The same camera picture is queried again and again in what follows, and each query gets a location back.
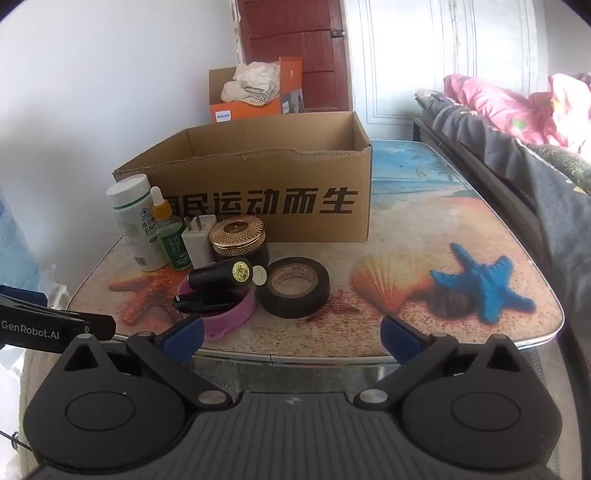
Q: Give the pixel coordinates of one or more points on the metal door latch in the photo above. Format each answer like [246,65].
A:
[339,33]

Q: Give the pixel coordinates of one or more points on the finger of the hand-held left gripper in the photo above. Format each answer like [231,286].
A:
[97,326]
[23,297]

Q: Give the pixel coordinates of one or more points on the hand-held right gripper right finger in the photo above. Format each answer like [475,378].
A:
[400,338]

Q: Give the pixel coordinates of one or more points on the grey patterned quilt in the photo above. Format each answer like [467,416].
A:
[498,152]

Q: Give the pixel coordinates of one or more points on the black electrical tape roll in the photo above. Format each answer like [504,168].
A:
[295,302]

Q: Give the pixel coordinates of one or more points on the beige cloth hat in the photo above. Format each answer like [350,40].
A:
[249,83]

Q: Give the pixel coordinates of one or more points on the red wooden door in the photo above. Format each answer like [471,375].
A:
[295,41]

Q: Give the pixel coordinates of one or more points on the black hair clip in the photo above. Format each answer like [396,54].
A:
[203,303]

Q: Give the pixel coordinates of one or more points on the small white round cap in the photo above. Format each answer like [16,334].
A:
[260,277]

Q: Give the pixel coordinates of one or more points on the white rectangular bottle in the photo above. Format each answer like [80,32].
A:
[198,244]

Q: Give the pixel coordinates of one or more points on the white bottle with white cap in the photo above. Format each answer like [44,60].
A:
[134,221]

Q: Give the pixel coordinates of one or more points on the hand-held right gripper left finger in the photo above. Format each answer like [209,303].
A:
[184,337]

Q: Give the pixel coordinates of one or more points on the green dropper bottle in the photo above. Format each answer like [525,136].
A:
[171,240]

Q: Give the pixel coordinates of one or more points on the orange product box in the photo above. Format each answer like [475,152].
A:
[240,111]

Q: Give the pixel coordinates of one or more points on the white panel door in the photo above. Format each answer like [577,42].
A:
[438,60]

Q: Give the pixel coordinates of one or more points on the black jar with gold lid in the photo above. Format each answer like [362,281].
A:
[238,240]

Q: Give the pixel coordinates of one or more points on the pink floral blanket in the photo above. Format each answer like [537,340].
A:
[503,108]

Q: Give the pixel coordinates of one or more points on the large brown cardboard box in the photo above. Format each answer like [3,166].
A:
[286,203]

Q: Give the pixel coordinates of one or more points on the black tube with gold end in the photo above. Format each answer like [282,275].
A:
[214,276]

